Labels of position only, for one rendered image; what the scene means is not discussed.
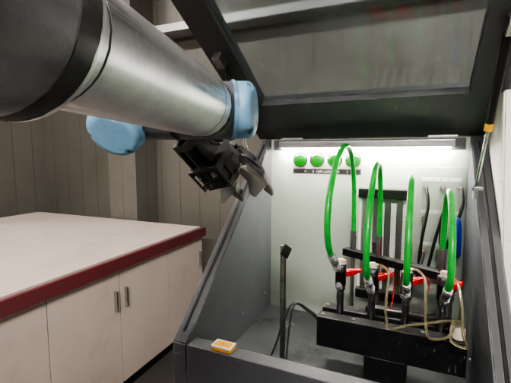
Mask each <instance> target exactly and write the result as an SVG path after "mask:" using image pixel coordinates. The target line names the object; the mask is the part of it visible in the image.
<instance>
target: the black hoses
mask: <svg viewBox="0 0 511 383"><path fill-rule="evenodd" d="M424 189H425V193H426V198H427V206H426V212H425V216H424V223H423V226H422V230H421V238H420V244H419V250H418V257H417V264H421V265H422V264H423V261H424V256H425V253H424V252H422V246H423V240H424V233H425V229H426V225H427V218H428V214H429V210H430V196H429V192H428V187H427V186H425V187H424ZM459 190H460V194H461V207H460V210H459V214H458V216H457V217H459V218H461V216H462V212H463V210H464V206H465V195H464V189H463V187H460V188H459ZM445 191H446V188H445V187H444V186H443V187H442V192H443V198H444V194H445ZM441 221H442V213H441V216H440V221H439V223H438V226H437V228H436V232H435V236H434V238H433V243H432V246H431V250H430V255H429V258H428V262H427V266H428V267H430V264H431V261H432V257H433V252H434V249H435V245H436V241H437V237H438V235H439V246H440V232H441Z"/></svg>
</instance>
